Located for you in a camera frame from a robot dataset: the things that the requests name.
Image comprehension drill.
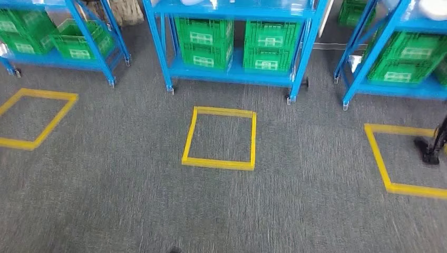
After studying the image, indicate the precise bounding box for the white panel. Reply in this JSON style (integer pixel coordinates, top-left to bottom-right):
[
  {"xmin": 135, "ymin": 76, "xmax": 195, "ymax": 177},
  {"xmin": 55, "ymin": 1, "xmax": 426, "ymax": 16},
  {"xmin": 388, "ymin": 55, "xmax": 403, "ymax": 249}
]
[{"xmin": 317, "ymin": 0, "xmax": 335, "ymax": 38}]

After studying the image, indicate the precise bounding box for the white round part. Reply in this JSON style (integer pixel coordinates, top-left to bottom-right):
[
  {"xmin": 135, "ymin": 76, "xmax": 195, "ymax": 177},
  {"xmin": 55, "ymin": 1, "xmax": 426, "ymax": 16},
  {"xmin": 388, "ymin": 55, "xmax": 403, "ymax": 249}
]
[{"xmin": 417, "ymin": 0, "xmax": 447, "ymax": 21}]

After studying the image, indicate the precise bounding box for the blue metal shelf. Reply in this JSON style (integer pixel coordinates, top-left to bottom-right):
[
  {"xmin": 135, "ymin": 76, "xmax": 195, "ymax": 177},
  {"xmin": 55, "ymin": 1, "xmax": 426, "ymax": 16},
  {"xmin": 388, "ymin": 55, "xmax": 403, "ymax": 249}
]
[
  {"xmin": 333, "ymin": 0, "xmax": 447, "ymax": 112},
  {"xmin": 142, "ymin": 0, "xmax": 329, "ymax": 105},
  {"xmin": 0, "ymin": 0, "xmax": 132, "ymax": 88}
]

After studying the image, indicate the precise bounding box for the white paper tag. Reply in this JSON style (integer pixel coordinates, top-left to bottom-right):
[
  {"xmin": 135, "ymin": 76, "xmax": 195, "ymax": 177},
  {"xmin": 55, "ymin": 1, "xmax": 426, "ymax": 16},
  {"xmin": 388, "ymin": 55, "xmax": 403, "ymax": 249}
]
[{"xmin": 348, "ymin": 54, "xmax": 363, "ymax": 73}]

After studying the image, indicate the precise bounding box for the brown speckled sheet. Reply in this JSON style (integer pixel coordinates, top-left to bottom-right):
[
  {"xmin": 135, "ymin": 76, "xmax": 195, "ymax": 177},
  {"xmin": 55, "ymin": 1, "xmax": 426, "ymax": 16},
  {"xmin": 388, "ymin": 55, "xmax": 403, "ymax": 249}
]
[{"xmin": 82, "ymin": 0, "xmax": 144, "ymax": 28}]

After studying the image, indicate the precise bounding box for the yellow floor tape square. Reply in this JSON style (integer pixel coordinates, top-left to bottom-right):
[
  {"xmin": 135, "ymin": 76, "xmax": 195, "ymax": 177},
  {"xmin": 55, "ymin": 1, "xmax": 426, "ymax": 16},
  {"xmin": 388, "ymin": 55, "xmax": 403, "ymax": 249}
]
[{"xmin": 181, "ymin": 106, "xmax": 257, "ymax": 172}]

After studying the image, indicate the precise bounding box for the silver and black humanoid robot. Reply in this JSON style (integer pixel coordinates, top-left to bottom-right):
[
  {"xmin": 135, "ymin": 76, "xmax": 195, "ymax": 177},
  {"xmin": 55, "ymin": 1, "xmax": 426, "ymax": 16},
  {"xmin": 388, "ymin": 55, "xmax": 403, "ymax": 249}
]
[{"xmin": 413, "ymin": 115, "xmax": 447, "ymax": 166}]

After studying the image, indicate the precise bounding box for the white floor cable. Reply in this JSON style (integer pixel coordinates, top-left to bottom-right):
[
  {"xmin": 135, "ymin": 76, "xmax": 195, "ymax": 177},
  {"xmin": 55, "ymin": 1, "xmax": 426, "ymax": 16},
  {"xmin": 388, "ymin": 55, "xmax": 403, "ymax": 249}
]
[{"xmin": 312, "ymin": 42, "xmax": 368, "ymax": 51}]

